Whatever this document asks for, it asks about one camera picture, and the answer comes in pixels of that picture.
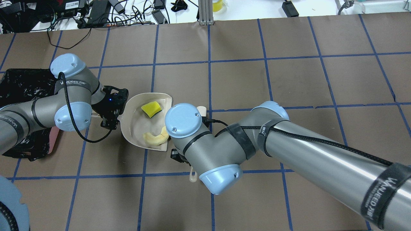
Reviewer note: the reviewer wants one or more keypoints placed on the yellow sponge piece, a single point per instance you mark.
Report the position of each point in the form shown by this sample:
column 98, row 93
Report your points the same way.
column 151, row 109

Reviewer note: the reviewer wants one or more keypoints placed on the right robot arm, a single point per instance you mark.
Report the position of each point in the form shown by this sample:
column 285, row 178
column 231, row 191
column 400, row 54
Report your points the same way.
column 377, row 189

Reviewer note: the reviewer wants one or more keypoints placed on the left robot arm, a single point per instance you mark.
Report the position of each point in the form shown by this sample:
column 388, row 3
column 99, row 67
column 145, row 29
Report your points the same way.
column 77, row 94

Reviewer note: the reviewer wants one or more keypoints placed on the yellow tape roll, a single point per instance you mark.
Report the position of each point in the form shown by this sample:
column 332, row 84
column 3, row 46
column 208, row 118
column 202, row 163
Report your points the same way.
column 218, row 5

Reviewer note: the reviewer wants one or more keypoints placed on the white hand brush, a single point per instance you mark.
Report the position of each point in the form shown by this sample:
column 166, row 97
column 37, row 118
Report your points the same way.
column 193, row 175

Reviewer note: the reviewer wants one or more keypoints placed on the black lined trash bin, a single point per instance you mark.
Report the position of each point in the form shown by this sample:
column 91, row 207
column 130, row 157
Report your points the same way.
column 19, row 89

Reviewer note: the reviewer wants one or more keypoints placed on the pale curved bread piece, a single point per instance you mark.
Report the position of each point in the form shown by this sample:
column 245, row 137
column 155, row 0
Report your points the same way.
column 158, row 140

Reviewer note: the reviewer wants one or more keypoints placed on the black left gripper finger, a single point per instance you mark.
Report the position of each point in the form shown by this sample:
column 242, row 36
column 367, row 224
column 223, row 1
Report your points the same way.
column 109, row 123

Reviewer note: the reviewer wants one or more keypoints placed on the beige plastic dustpan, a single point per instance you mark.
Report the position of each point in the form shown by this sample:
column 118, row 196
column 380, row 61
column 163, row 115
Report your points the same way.
column 134, row 122

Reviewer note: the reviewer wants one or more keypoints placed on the aluminium frame post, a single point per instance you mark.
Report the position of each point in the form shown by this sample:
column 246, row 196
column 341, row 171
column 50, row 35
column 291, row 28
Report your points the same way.
column 205, row 12

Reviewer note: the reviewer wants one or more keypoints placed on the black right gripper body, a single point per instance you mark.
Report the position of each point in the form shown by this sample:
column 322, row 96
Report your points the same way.
column 175, row 154

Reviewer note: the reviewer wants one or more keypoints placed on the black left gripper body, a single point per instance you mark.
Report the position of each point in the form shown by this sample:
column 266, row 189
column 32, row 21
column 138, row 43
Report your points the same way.
column 103, row 109

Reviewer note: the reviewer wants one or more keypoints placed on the black power adapter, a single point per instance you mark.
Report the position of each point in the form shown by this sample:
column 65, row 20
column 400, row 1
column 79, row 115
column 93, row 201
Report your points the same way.
column 289, row 9

